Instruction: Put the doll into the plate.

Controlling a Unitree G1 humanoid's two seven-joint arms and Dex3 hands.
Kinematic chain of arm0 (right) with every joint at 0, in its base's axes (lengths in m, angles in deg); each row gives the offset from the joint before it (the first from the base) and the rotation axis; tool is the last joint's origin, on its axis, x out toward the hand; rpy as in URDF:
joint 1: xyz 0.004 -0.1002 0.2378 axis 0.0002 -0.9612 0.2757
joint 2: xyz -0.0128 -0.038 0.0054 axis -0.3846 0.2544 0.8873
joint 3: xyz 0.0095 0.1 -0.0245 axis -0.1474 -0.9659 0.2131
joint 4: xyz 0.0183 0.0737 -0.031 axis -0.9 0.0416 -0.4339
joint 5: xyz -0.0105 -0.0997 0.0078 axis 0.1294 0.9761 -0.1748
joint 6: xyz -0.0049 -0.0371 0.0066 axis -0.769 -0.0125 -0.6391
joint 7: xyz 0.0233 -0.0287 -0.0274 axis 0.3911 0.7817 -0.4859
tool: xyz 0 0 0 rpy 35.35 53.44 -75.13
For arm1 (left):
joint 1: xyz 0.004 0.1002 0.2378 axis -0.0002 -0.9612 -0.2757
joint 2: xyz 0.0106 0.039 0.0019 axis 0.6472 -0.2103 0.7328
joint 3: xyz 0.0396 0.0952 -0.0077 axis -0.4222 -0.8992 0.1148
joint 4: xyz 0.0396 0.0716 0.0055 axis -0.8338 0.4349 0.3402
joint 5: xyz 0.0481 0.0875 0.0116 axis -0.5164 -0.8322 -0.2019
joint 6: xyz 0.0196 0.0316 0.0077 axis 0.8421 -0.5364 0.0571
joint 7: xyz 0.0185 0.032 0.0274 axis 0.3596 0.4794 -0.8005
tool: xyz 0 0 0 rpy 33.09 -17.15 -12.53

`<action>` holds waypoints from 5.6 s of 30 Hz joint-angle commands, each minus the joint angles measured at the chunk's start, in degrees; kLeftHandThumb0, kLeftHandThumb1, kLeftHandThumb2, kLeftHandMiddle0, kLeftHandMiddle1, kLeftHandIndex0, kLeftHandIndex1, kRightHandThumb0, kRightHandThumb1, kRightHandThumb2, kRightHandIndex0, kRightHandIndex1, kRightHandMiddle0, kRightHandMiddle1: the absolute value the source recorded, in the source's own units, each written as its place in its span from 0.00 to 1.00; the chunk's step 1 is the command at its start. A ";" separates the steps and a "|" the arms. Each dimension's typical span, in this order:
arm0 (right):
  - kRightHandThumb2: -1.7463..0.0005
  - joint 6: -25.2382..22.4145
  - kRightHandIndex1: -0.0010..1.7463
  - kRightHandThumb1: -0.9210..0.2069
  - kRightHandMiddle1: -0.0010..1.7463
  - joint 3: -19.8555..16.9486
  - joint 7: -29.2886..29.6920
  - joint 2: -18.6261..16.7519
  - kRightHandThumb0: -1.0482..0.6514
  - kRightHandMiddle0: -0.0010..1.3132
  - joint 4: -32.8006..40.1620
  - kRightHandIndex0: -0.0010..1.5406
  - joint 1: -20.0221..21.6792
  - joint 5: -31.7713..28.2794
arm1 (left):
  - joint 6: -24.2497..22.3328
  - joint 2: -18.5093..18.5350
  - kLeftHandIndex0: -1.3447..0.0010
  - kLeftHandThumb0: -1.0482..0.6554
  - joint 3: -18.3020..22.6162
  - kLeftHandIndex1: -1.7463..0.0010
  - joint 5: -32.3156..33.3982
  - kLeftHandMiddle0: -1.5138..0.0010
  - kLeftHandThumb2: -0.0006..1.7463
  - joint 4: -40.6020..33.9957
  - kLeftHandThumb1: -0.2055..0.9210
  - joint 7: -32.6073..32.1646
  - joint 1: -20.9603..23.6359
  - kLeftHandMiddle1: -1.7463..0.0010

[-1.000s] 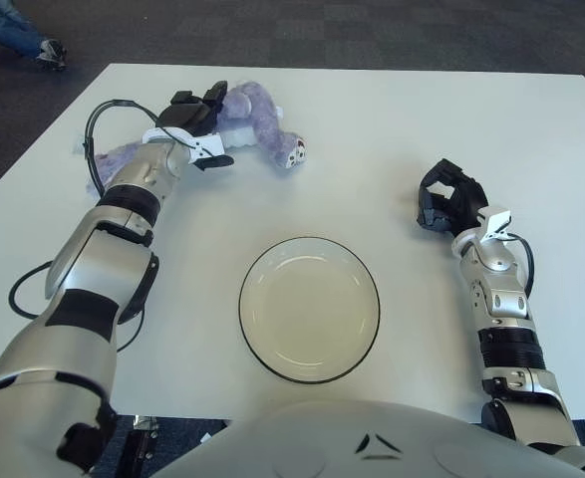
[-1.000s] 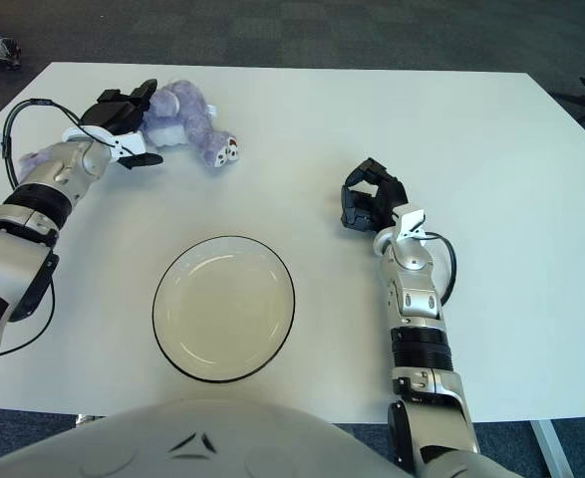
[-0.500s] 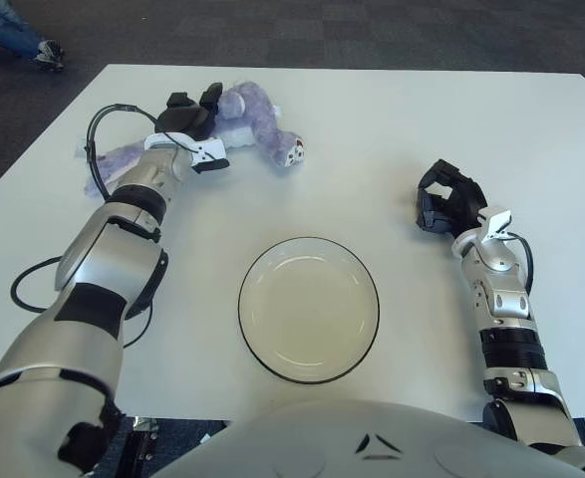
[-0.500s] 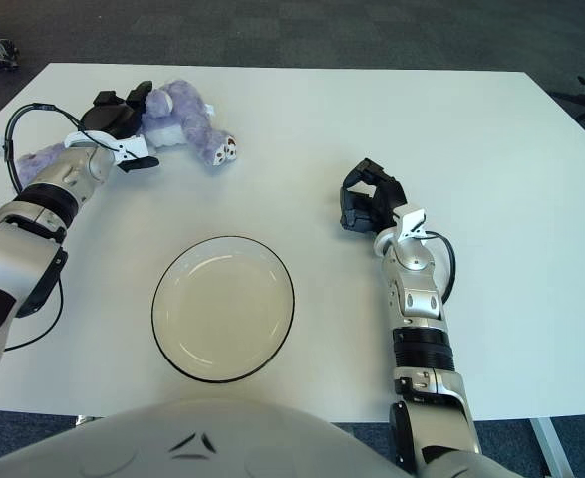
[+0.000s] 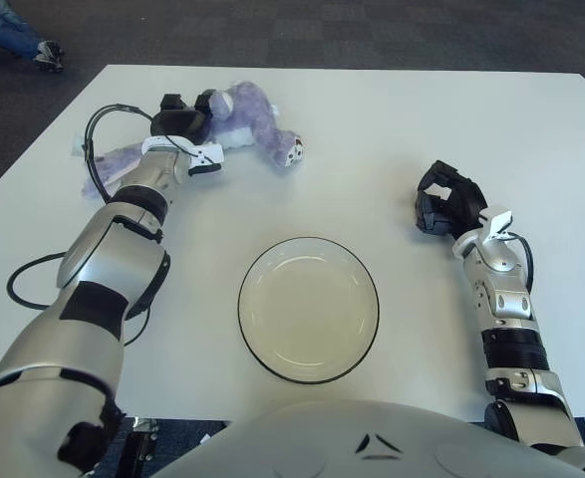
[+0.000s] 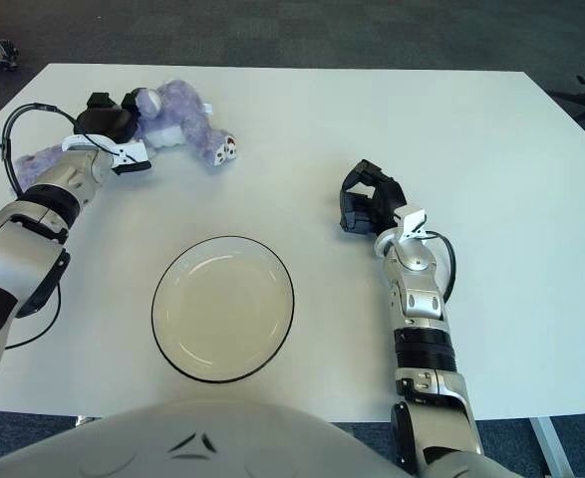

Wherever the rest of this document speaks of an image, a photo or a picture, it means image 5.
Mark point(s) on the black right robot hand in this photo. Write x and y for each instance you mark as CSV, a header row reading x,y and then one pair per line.
x,y
466,204

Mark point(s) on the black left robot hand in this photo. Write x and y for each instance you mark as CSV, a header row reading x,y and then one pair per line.
x,y
177,124

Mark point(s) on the purple plush bunny doll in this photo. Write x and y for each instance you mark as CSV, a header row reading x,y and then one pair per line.
x,y
252,109

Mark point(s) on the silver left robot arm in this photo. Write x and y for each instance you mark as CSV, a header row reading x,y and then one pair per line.
x,y
97,249

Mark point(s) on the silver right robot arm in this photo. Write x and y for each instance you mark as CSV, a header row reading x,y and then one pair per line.
x,y
506,299

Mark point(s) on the white plate with black rim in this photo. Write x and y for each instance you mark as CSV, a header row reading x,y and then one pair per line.
x,y
307,309

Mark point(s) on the grey white sneaker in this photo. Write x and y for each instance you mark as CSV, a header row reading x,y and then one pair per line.
x,y
49,55

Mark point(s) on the blue jeans leg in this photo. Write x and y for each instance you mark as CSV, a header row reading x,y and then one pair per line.
x,y
8,25

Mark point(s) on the silver robot torso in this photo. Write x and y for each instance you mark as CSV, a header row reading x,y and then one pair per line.
x,y
322,443

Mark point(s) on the black pole with metal clamp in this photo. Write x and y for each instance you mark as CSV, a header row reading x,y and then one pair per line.
x,y
140,448

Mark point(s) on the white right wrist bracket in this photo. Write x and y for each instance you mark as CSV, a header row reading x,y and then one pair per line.
x,y
496,221

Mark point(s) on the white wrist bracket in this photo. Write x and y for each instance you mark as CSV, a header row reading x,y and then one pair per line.
x,y
496,221
207,153

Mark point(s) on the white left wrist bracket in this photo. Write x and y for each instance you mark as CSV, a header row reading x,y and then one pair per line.
x,y
207,153

